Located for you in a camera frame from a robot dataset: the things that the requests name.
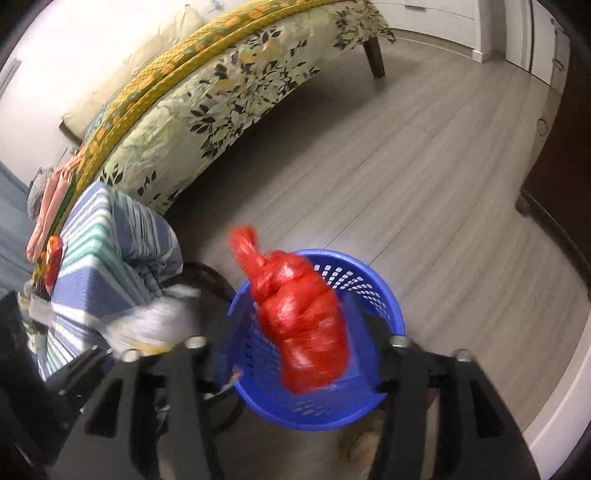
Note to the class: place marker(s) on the bed with floral bedspread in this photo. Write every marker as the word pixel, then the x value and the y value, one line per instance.
pixel 152 78

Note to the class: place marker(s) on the red snack packet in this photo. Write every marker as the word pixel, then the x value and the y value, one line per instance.
pixel 53 258

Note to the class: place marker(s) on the blue striped folded blanket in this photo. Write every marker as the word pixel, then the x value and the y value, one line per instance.
pixel 106 240

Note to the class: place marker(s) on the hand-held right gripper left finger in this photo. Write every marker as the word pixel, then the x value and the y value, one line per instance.
pixel 182 397

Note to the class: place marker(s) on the bed with floral sheet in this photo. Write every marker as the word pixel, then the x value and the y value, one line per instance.
pixel 207 101

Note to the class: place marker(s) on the white plastic bag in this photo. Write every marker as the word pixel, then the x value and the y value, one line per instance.
pixel 152 323

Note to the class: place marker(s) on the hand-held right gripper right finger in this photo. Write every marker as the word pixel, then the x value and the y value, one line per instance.
pixel 406 397

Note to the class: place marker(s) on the white wardrobe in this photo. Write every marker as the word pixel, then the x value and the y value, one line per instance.
pixel 438 18

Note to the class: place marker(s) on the blue plastic basket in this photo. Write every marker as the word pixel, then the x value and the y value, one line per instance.
pixel 277 406

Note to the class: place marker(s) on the grey knitted cloth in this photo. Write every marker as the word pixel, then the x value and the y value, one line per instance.
pixel 37 189

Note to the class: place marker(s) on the pink cloth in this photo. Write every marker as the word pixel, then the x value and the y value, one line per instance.
pixel 51 203

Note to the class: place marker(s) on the red plastic bag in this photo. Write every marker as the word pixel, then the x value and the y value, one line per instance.
pixel 300 323

